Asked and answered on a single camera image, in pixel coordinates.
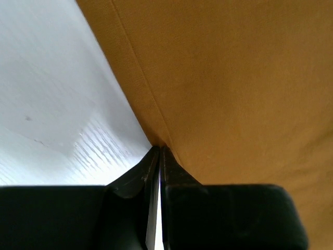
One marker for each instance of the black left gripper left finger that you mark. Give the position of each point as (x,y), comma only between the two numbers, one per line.
(119,215)

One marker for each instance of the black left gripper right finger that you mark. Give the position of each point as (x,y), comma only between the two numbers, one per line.
(232,216)

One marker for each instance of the brown trousers with striped trim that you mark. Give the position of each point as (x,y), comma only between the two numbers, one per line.
(240,91)

